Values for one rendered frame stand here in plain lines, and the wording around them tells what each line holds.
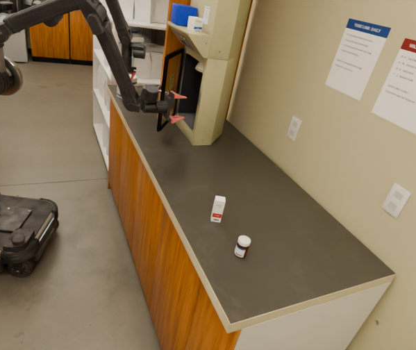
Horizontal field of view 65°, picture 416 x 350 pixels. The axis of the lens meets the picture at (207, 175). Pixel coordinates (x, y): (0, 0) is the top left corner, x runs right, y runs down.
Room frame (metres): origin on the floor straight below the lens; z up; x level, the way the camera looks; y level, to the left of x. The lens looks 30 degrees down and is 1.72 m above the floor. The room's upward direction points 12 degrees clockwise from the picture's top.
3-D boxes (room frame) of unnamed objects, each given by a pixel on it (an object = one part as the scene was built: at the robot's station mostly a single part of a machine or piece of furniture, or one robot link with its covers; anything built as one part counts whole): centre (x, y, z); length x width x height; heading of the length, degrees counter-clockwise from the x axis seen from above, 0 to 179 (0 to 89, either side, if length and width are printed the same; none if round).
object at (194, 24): (1.66, 0.20, 1.54); 0.05 x 0.05 x 0.06; 46
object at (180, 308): (1.64, 0.05, 0.45); 2.05 x 0.67 x 0.90; 30
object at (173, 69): (1.73, 0.29, 1.19); 0.30 x 0.01 x 0.40; 174
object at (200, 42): (1.73, 0.24, 1.46); 0.32 x 0.11 x 0.10; 30
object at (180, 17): (1.80, 0.29, 1.56); 0.10 x 0.10 x 0.09; 30
